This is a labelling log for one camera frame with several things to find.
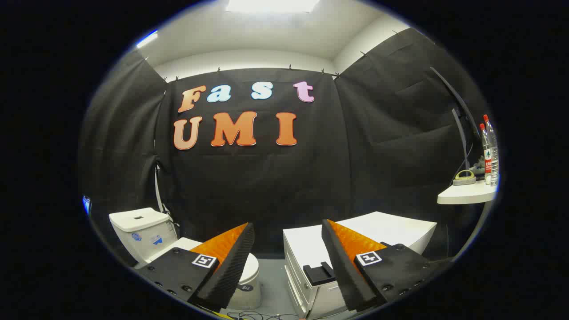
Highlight small ceiling light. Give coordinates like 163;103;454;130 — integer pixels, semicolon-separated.
135;30;159;49

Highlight white water hose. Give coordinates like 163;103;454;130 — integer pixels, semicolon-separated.
154;164;179;228

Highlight black floor cables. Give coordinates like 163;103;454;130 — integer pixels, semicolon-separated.
226;311;299;320

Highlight black plastic holder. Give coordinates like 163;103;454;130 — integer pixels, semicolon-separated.
303;262;335;287

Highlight black backdrop cloth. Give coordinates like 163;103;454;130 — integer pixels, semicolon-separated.
79;28;489;264

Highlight white desk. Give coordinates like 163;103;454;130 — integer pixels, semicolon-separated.
437;180;498;205

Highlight clear water bottle red cap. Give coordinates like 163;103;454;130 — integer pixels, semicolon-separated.
479;123;492;185
483;114;500;187

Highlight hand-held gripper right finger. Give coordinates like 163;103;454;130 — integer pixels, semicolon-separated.
321;219;454;312

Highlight grey tape roll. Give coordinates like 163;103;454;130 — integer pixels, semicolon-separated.
452;169;477;186

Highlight white drawer cabinet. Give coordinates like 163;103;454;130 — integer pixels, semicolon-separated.
283;211;438;320

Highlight white toilet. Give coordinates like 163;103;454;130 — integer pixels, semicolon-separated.
108;207;263;311

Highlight ceiling light panel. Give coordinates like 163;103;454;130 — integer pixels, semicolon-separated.
225;0;321;13

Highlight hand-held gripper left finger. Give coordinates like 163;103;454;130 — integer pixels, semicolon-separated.
135;222;256;312

